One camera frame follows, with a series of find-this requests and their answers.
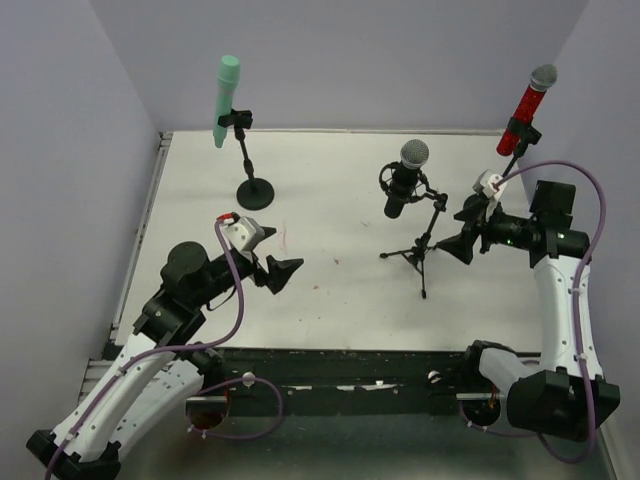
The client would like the black round-base clip stand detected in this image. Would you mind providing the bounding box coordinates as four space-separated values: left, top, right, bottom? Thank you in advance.
218 109 275 211

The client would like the black tripod shock-mount stand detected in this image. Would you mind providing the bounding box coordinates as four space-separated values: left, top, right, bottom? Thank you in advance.
378 163 448 300

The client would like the black glitter microphone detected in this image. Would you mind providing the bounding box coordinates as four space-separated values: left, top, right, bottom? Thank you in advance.
379 139 430 219

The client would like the black round-base mic stand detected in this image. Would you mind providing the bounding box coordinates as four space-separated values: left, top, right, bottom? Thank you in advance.
498 125 542 187

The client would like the red glitter microphone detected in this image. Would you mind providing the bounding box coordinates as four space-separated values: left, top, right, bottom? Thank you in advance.
496 64 558 157

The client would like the teal plastic microphone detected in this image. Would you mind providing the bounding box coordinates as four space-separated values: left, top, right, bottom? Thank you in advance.
212 55 240 148

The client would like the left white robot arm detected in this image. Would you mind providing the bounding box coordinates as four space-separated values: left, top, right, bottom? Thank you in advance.
26 214 304 479

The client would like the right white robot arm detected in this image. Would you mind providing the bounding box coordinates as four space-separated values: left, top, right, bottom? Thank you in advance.
437 172 620 442

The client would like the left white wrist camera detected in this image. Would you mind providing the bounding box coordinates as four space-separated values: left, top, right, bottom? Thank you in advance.
218 213 266 253

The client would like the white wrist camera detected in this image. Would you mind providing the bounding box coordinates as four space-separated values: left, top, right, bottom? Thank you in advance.
473 170 506 219
218 213 266 253

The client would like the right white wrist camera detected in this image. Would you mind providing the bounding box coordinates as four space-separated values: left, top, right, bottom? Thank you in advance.
473 170 506 219

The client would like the black front mounting rail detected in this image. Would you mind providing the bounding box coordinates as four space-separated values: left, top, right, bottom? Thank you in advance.
199 349 501 419

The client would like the aluminium extrusion frame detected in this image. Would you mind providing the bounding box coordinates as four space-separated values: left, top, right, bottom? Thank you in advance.
81 132 173 388

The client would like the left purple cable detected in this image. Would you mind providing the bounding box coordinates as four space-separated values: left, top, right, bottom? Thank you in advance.
43 219 285 480

